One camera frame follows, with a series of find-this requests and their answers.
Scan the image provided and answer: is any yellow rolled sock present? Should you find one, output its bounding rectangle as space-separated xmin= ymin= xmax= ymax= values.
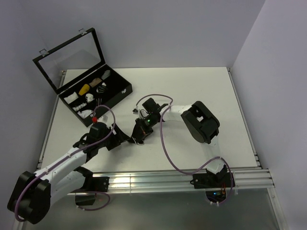
xmin=78 ymin=84 xmax=90 ymax=96

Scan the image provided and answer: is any black white striped rolled sock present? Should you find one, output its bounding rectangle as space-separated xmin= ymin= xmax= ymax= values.
xmin=96 ymin=82 xmax=108 ymax=94

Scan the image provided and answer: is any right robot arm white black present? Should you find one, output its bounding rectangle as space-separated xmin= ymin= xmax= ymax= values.
xmin=129 ymin=94 xmax=227 ymax=187

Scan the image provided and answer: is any aluminium frame rail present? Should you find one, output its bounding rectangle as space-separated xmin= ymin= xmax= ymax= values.
xmin=35 ymin=167 xmax=275 ymax=197

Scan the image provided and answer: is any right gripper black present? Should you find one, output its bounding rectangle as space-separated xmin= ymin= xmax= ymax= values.
xmin=136 ymin=114 xmax=157 ymax=143

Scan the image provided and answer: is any black display case with lid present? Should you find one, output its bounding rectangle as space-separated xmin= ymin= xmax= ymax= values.
xmin=33 ymin=28 xmax=132 ymax=127

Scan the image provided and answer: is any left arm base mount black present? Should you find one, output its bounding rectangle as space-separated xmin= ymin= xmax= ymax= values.
xmin=73 ymin=177 xmax=111 ymax=210

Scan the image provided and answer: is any tan rolled sock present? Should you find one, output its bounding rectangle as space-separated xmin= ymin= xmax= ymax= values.
xmin=89 ymin=78 xmax=102 ymax=88

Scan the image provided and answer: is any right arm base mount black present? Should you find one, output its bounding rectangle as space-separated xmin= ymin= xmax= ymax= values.
xmin=190 ymin=172 xmax=235 ymax=203

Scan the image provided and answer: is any white crumpled sock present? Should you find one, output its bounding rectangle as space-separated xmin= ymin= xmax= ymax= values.
xmin=77 ymin=110 xmax=93 ymax=119

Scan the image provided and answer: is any white black patterned rolled sock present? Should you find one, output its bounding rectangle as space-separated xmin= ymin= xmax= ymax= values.
xmin=72 ymin=103 xmax=87 ymax=112

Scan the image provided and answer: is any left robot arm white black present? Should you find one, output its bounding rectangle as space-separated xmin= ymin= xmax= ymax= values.
xmin=7 ymin=122 xmax=130 ymax=224

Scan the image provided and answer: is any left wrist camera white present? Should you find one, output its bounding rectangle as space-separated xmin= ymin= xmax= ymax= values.
xmin=92 ymin=115 xmax=108 ymax=123

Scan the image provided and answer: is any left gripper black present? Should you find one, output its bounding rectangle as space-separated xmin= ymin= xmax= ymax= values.
xmin=97 ymin=123 xmax=130 ymax=150

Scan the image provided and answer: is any white grey rolled sock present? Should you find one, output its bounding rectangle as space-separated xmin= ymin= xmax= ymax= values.
xmin=85 ymin=93 xmax=94 ymax=104

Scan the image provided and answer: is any black ankle sock white cuff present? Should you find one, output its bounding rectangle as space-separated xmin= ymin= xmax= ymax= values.
xmin=128 ymin=137 xmax=144 ymax=145

